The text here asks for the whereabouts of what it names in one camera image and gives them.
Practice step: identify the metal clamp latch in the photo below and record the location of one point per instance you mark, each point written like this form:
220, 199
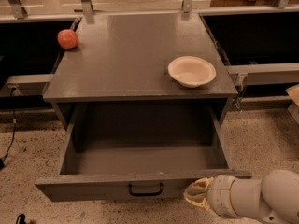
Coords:
241, 85

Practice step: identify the grey top drawer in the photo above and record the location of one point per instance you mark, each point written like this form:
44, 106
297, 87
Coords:
111, 145

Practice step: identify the grey drawer cabinet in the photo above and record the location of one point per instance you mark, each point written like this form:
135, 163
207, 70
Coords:
125, 57

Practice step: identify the black top drawer handle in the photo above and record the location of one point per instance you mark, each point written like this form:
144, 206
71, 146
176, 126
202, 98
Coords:
145, 190

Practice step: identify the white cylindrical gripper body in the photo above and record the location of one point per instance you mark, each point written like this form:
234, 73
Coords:
219, 194

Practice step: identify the black object at floor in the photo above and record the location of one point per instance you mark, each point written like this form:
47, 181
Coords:
21, 219

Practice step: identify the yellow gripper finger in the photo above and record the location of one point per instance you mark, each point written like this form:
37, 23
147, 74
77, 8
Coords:
196, 193

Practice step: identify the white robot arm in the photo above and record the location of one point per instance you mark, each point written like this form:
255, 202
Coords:
273, 199

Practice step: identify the metal railing frame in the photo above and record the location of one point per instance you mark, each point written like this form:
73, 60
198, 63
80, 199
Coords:
55, 10

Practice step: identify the red apple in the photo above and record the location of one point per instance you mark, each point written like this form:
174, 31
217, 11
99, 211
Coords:
67, 39

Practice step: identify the white bowl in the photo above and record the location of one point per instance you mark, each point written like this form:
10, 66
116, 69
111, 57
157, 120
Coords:
191, 72

